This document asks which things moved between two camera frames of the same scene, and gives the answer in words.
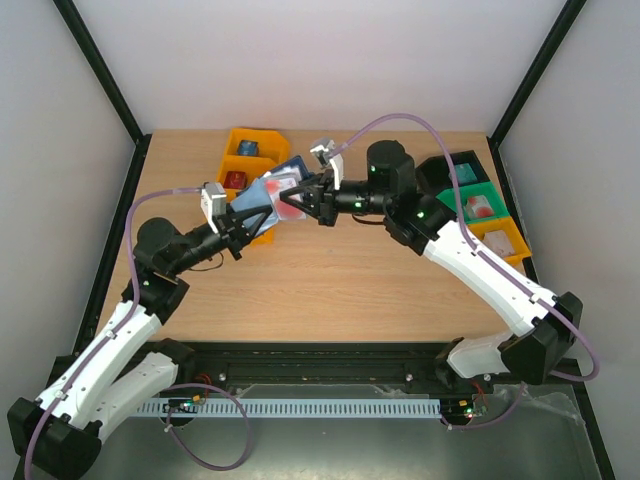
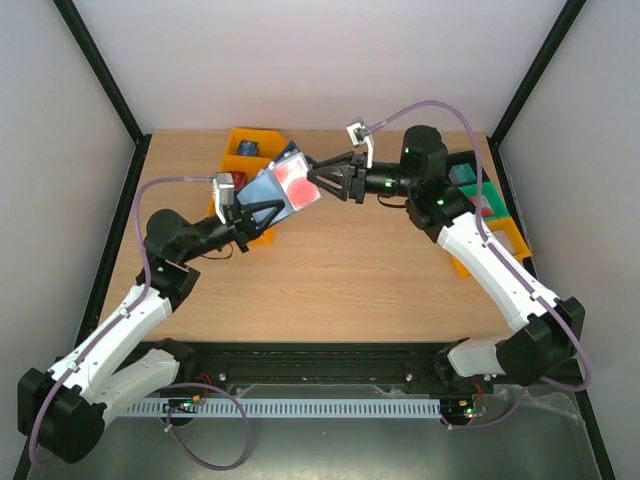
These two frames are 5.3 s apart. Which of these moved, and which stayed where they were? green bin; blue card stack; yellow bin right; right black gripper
Moved: right black gripper
Stayed: green bin; blue card stack; yellow bin right
